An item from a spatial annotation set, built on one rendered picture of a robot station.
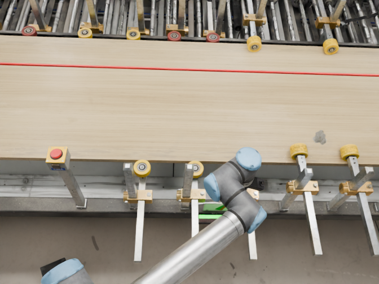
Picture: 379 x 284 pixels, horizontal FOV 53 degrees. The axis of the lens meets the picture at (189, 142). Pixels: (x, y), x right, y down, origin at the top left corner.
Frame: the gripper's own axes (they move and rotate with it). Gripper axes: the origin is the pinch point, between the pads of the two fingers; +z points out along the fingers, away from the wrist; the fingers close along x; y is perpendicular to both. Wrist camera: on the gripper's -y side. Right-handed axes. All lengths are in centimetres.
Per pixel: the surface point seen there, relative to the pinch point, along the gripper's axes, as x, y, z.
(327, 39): -102, -61, 5
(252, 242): 15.0, -7.7, 15.0
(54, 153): -8, 73, -22
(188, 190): -6.1, 21.0, 7.0
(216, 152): -27.9, 6.9, 11.0
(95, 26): -115, 76, 15
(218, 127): -42.7, 5.1, 11.0
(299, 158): -22.2, -31.7, 5.0
